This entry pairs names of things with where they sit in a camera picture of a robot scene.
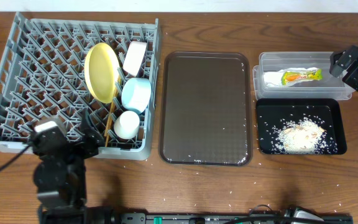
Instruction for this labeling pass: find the wooden chopstick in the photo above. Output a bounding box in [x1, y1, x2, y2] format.
[104, 90, 117, 147]
[104, 78, 121, 140]

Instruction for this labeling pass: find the small white cup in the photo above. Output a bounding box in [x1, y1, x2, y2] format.
[113, 111, 140, 139]

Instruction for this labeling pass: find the light blue bowl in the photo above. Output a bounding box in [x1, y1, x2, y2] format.
[121, 78, 151, 114]

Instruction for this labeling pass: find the yellow plate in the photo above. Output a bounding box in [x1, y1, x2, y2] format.
[84, 42, 119, 103]

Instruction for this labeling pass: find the green snack wrapper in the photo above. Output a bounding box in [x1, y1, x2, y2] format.
[262, 67, 323, 87]

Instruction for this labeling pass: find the white plate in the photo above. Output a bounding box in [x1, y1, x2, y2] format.
[123, 41, 147, 77]

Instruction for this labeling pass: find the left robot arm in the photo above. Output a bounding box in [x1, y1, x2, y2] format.
[29, 111, 104, 223]

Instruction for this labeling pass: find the pile of rice waste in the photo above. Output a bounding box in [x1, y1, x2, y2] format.
[259, 116, 338, 155]

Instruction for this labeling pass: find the black waste tray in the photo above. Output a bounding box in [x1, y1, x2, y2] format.
[256, 98, 347, 155]

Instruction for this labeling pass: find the grey plastic dish rack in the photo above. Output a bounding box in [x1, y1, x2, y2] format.
[0, 13, 161, 160]

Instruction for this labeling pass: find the clear plastic bin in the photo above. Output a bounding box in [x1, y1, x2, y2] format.
[253, 52, 354, 100]

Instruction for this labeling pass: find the dark brown serving tray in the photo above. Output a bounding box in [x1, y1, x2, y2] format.
[158, 52, 253, 166]

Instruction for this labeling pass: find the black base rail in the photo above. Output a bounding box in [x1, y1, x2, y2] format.
[39, 203, 354, 224]

